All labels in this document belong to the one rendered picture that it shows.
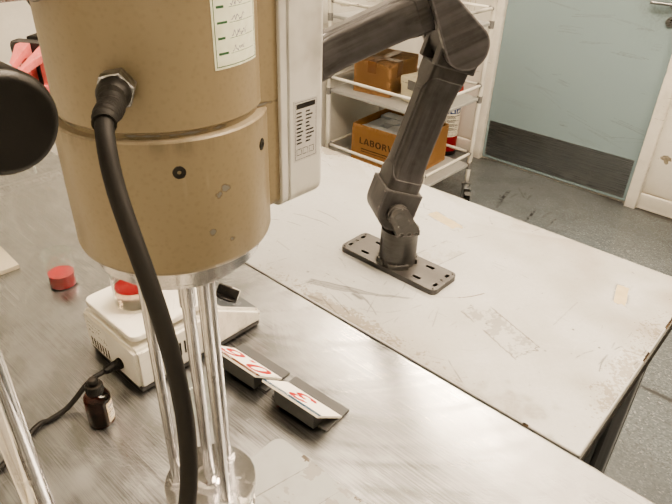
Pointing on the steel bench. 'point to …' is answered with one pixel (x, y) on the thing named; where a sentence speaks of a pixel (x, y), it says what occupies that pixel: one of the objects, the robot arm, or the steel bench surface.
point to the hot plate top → (129, 323)
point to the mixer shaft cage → (207, 455)
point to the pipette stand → (7, 262)
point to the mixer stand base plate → (295, 478)
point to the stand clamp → (24, 119)
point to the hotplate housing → (137, 368)
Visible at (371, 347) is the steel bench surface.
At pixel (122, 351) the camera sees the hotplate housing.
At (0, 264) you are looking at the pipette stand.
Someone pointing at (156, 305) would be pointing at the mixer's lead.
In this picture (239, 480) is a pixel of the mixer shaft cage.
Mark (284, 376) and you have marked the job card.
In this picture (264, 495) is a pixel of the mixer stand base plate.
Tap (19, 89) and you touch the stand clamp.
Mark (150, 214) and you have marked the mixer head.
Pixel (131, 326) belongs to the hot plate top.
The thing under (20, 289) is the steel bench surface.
